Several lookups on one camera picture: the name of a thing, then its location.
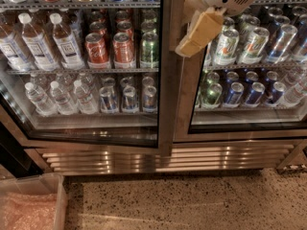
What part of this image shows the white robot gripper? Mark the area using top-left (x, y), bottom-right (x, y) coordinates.
top-left (176, 0), bottom-right (256, 58)

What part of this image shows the stainless glass fridge door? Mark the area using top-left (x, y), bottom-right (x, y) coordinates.
top-left (0, 0), bottom-right (177, 154)
top-left (172, 0), bottom-right (307, 143)

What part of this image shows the green can lower right fridge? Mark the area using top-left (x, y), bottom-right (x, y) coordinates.
top-left (201, 83), bottom-right (223, 108)

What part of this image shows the water bottle right fridge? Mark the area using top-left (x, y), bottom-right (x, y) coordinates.
top-left (281, 78), bottom-right (307, 107)

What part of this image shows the stainless louvered fridge base grille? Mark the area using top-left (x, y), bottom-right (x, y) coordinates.
top-left (26, 139), bottom-right (306, 176)

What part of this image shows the white green soda can left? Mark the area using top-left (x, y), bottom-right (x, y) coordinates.
top-left (213, 29), bottom-right (240, 65)

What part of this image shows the white green soda can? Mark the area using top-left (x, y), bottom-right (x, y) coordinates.
top-left (237, 27), bottom-right (270, 64)
top-left (213, 29), bottom-right (240, 65)

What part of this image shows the white green soda can right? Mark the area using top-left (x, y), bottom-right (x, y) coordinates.
top-left (237, 27), bottom-right (270, 64)

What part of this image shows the front green soda can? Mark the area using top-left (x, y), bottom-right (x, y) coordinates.
top-left (140, 32), bottom-right (159, 68)

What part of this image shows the blue can lower left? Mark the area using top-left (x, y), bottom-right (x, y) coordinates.
top-left (223, 81), bottom-right (245, 107)

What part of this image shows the front orange soda can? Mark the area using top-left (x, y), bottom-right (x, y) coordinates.
top-left (112, 33), bottom-right (136, 69)

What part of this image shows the silver blue tall can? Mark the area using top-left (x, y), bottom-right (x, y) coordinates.
top-left (265, 24), bottom-right (297, 63)

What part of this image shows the blue can lower middle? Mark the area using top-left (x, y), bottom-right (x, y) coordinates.
top-left (244, 81), bottom-right (265, 106)

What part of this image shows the right blue energy drink can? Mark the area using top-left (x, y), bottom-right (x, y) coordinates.
top-left (143, 85), bottom-right (157, 112)

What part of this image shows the blue energy drink can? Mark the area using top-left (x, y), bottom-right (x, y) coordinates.
top-left (99, 86), bottom-right (119, 113)
top-left (122, 85), bottom-right (138, 113)
top-left (143, 85), bottom-right (157, 112)

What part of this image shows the front red cola can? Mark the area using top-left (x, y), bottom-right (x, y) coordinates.
top-left (85, 33), bottom-right (111, 69)

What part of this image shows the blue can lower right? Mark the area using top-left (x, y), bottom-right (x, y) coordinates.
top-left (264, 81), bottom-right (286, 107)

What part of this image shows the middle blue energy drink can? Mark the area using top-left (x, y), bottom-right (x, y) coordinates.
top-left (122, 85), bottom-right (138, 113)

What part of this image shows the left blue energy drink can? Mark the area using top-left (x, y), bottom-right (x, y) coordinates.
top-left (99, 86), bottom-right (119, 113)

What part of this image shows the front right tea bottle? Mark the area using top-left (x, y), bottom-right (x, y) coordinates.
top-left (50, 13), bottom-right (84, 70)

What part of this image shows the tea bottle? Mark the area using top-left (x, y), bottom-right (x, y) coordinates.
top-left (0, 16), bottom-right (34, 71)
top-left (50, 13), bottom-right (84, 70)
top-left (18, 12), bottom-right (59, 71)

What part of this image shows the right clear water bottle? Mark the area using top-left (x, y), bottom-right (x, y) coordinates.
top-left (74, 80), bottom-right (98, 114)

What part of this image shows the clear water bottle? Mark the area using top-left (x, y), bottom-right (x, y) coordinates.
top-left (74, 80), bottom-right (98, 114)
top-left (50, 80), bottom-right (78, 115)
top-left (25, 82), bottom-right (58, 116)

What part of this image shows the middle clear water bottle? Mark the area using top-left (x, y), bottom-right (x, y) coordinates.
top-left (50, 80), bottom-right (78, 115)

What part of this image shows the front middle tea bottle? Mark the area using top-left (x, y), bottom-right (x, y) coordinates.
top-left (18, 12), bottom-right (59, 71)

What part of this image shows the left clear water bottle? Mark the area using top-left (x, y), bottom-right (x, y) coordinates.
top-left (25, 82), bottom-right (58, 116)

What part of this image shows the front left tea bottle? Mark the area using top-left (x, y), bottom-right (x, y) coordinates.
top-left (0, 16), bottom-right (34, 71)

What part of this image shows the translucent plastic storage bin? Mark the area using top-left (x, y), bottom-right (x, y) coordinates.
top-left (0, 173), bottom-right (67, 230)

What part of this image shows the pink bubble wrap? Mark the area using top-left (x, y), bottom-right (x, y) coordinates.
top-left (0, 193), bottom-right (57, 230)

